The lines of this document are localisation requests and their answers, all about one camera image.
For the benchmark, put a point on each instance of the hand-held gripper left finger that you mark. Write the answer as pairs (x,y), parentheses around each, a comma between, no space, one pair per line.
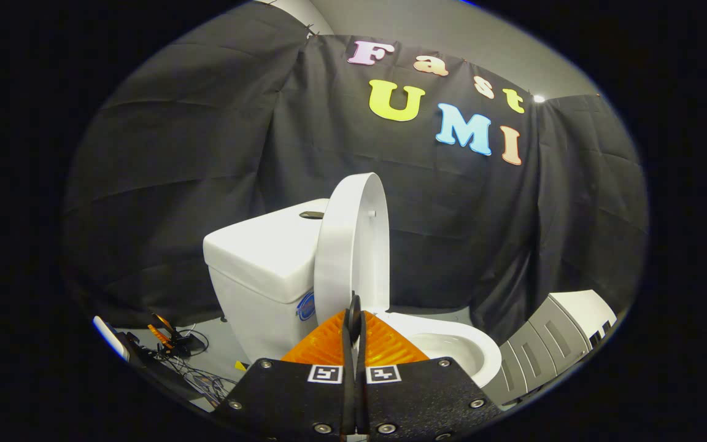
(347,399)

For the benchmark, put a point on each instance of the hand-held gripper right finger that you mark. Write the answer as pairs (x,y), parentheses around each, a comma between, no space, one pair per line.
(367,399)

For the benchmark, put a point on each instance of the white toilet lid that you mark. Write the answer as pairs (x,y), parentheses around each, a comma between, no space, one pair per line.
(344,245)

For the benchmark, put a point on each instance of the white ceramic toilet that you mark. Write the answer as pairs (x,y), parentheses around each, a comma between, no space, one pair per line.
(255,258)

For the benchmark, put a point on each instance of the grey louvered cabinet white top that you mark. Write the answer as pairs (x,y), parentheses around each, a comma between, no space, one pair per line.
(537,350)

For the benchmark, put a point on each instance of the orange black tool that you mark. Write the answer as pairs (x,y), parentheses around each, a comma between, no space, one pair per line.
(160,334)

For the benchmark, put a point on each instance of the white flat device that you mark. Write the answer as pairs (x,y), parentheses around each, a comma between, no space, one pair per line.
(111,337)

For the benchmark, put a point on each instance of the black backdrop cloth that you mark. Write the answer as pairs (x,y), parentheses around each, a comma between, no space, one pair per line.
(206,153)

